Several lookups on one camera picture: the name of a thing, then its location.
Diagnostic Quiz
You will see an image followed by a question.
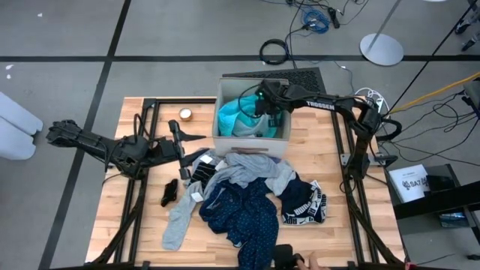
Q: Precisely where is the pale foam block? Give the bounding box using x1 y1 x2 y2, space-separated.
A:
0 91 44 136
0 115 38 161

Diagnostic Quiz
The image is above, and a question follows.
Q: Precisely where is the navy dotted garment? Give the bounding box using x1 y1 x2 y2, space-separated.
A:
198 177 281 270

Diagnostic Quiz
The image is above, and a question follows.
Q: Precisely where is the black metal table frame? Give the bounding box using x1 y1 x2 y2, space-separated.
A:
88 96 404 270

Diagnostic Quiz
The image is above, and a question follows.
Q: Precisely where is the black white-striped garment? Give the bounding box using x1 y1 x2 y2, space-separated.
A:
186 159 218 188

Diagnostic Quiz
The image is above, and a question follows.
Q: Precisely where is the white power strip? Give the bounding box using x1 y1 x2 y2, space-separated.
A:
354 87 387 113

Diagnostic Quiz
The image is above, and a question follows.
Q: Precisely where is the small black device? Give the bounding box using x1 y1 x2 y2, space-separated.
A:
272 244 305 270

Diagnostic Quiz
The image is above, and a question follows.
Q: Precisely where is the grey sweatshirt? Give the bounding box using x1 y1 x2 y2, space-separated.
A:
202 151 286 200

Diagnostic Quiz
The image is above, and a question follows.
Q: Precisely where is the thick black cable loop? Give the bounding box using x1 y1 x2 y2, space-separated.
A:
376 118 403 143

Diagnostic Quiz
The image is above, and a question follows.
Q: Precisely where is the white printed box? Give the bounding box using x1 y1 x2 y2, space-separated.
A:
388 163 431 203

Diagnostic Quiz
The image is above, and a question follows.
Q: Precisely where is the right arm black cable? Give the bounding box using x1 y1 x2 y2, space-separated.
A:
238 84 263 119

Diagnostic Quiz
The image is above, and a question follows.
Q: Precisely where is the cardboard box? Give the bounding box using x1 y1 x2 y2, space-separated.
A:
211 76 293 158

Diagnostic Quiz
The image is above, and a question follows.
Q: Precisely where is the black power strip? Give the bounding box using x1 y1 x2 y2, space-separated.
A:
327 6 341 30

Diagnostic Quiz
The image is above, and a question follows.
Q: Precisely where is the white garment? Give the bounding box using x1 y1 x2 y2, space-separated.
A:
230 118 263 138

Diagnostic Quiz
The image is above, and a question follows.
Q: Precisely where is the coiled black cable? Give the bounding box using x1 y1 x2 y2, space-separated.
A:
259 38 290 66

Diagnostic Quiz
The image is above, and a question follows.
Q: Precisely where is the navy underwear with printed waistband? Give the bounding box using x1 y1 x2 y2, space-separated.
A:
277 172 328 227

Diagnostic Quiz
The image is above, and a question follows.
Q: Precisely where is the yellow cable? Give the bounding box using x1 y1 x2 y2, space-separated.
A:
389 72 480 115

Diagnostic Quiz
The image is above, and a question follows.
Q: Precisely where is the black ribbed floor mat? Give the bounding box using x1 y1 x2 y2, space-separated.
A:
223 67 328 97

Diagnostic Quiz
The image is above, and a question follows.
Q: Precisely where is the person's hand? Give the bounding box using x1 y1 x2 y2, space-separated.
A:
295 251 331 270

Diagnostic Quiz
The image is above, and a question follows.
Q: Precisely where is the long grey garment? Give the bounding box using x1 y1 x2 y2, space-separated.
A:
161 178 206 251

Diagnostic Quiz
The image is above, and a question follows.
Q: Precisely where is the black sock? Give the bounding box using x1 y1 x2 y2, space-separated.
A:
160 178 179 208

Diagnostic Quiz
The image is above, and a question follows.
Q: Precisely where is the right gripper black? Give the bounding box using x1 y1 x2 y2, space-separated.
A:
254 79 290 128

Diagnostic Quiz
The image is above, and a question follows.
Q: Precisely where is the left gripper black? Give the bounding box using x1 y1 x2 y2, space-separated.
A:
148 118 212 181

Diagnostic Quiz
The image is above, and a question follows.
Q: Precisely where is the grey fleece garment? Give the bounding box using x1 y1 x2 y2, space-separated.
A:
264 160 298 197

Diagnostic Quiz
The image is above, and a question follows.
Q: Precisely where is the blue cable bundle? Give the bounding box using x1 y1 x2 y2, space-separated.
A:
299 6 331 35

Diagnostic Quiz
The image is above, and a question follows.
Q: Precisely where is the black equipment cart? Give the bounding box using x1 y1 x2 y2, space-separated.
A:
385 163 480 263

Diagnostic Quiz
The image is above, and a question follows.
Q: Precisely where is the turquoise shirt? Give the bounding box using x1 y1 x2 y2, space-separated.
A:
217 94 281 138

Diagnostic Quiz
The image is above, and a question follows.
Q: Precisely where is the black wheeled base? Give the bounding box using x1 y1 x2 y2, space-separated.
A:
454 0 480 53

